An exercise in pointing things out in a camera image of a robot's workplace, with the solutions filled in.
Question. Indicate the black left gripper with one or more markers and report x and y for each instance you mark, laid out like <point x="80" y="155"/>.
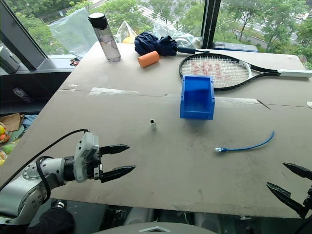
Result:
<point x="97" y="168"/>

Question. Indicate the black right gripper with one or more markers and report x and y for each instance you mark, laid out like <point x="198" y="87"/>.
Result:
<point x="308" y="202"/>

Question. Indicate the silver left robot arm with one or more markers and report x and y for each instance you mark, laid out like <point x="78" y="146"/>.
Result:
<point x="14" y="195"/>

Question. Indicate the small white adapter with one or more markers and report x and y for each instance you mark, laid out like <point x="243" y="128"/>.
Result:
<point x="153" y="124"/>

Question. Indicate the grey robot torso plate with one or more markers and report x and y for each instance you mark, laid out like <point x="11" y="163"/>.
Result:
<point x="156" y="228"/>

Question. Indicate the dark rounded robot body shape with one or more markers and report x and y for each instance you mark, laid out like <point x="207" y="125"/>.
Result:
<point x="53" y="219"/>

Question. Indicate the blue plastic bin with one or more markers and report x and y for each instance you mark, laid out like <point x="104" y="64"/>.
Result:
<point x="197" y="97"/>

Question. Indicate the orange foam cylinder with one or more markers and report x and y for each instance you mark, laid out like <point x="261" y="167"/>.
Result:
<point x="148" y="59"/>

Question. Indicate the red black small object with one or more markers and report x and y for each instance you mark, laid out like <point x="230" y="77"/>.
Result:
<point x="74" y="61"/>

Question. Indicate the brown cardboard piece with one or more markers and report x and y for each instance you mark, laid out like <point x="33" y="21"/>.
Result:
<point x="12" y="122"/>

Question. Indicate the bag of colourful fruit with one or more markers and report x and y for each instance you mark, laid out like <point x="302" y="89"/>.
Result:
<point x="3" y="143"/>

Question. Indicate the navy folded umbrella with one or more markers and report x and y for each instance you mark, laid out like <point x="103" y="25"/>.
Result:
<point x="156" y="44"/>

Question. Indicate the clear water bottle black lid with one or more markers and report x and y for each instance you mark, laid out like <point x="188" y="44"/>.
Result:
<point x="104" y="36"/>

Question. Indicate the plastic bag with yellow fruit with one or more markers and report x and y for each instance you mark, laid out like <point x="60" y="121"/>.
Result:
<point x="125" y="34"/>

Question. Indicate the black white tennis racket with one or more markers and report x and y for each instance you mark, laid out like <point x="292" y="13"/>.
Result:
<point x="219" y="70"/>

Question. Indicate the clear zip plastic bag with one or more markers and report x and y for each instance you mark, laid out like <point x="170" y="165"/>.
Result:
<point x="73" y="31"/>

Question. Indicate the crumpled clear plastic bag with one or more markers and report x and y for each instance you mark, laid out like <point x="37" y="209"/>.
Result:
<point x="175" y="31"/>

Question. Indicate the dark blue flat box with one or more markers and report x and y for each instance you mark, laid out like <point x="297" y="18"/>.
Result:
<point x="234" y="46"/>

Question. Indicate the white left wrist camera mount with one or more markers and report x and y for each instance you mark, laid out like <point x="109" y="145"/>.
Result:
<point x="85" y="156"/>

